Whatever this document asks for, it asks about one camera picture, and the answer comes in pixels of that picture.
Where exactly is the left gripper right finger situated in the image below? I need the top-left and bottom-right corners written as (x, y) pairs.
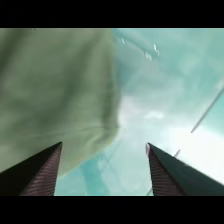
top-left (145, 142), bottom-right (224, 197)

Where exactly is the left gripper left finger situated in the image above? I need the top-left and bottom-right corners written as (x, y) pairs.
top-left (0, 141), bottom-right (63, 197)

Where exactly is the green T-shirt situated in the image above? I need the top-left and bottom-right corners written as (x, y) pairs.
top-left (0, 27), bottom-right (122, 178)

